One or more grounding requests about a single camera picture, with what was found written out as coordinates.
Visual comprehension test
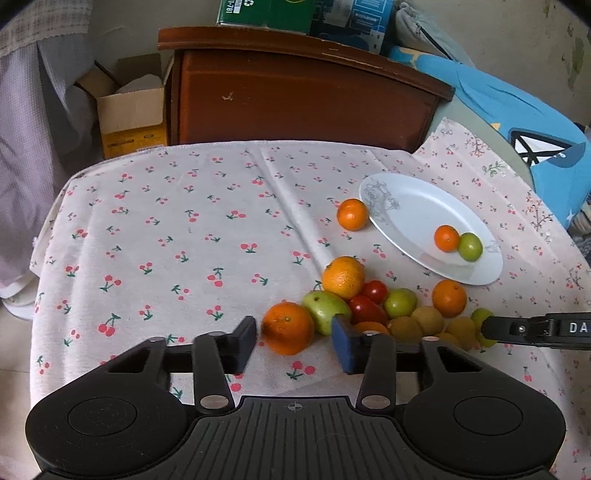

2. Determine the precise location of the beige checked cloth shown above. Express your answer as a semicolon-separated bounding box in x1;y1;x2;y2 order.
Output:
0;7;95;58

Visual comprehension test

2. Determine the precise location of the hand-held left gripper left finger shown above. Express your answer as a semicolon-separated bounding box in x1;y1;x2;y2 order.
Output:
99;316;257;415

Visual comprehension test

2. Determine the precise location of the grey green cushion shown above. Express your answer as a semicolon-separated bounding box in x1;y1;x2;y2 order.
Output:
450;90;536;190

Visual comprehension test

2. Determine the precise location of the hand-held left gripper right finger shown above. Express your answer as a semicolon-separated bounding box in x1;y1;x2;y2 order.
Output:
332;315;492;412

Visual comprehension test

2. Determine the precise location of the elongated green jujube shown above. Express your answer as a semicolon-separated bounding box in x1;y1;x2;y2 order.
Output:
302;291;352;336

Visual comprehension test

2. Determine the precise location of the red cherry tomato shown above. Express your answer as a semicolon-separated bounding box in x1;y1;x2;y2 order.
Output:
348;295;387;325
361;280;389;305

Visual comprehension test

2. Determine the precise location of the brown wooden headboard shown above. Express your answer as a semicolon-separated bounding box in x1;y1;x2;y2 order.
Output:
158;26;455;153

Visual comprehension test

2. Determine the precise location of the open brown cardboard box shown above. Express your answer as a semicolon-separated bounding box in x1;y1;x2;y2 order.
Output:
76;53;174;160

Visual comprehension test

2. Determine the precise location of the floral branch print cloth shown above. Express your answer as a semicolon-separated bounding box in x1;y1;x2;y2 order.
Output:
413;117;591;296

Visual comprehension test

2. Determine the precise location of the orange tangerine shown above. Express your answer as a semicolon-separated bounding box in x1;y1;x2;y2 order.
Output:
431;279;468;318
337;198;369;232
352;320;391;336
261;301;315;356
434;224;461;253
322;257;366;301

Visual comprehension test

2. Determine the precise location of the brown kiwi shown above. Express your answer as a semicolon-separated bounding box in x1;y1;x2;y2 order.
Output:
434;332;476;352
410;307;446;337
387;316;423;344
445;317;481;347

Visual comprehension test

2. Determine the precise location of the grey pillow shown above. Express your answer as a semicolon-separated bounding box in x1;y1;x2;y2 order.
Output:
394;2;476;68

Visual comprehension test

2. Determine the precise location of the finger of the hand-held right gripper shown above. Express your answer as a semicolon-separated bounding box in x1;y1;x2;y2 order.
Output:
480;312;591;352

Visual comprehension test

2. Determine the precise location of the blue printed box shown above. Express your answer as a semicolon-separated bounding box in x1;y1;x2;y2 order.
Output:
309;0;398;56

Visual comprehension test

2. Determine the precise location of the blue sailboat print pillow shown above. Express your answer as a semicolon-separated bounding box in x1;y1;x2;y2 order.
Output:
388;45;591;227

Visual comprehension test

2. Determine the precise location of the green cardboard box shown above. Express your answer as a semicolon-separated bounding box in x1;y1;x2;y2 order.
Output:
216;0;319;35

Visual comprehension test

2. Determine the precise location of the white plate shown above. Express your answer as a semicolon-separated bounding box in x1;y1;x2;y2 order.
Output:
359;173;504;286

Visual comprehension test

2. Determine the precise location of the lilac checked cloth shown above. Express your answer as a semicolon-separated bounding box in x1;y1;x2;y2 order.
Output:
0;46;70;301

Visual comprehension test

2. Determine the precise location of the grey cloth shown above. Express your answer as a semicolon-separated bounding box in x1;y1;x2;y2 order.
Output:
39;44;105;160

